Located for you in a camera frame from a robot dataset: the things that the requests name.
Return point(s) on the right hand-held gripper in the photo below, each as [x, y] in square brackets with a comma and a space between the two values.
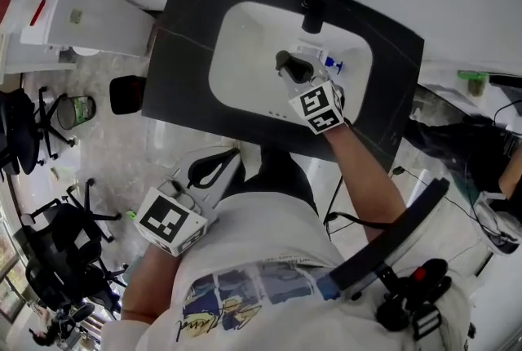
[316, 106]

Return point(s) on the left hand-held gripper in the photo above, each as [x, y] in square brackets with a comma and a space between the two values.
[163, 220]

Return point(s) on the white bottle with blue cap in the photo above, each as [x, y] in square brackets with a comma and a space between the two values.
[310, 47]

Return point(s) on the person's left forearm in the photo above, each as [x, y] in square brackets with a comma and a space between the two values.
[151, 284]

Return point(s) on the person's right forearm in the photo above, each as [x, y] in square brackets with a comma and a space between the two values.
[359, 178]

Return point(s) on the white sink basin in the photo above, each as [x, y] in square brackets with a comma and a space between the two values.
[244, 76]

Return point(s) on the person's black trousers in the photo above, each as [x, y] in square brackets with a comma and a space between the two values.
[277, 174]

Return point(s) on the small green floor object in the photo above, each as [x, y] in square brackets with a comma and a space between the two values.
[131, 214]

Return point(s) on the person's white printed shirt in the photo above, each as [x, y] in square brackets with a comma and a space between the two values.
[265, 243]

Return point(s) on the black floor bin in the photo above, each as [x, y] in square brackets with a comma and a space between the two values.
[126, 96]

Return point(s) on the white side table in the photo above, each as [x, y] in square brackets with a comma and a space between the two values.
[436, 74]

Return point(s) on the green mesh waste basket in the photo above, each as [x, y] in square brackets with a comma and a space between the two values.
[77, 110]

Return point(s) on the black office chair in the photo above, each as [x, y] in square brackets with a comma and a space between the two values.
[69, 235]
[20, 129]

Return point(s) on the white cabinet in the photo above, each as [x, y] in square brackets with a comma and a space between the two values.
[94, 14]

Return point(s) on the white desk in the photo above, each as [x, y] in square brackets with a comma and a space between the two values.
[36, 61]

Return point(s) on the glass window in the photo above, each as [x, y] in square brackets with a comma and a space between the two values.
[10, 272]

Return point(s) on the black white harness buckle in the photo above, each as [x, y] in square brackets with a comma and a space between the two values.
[426, 323]

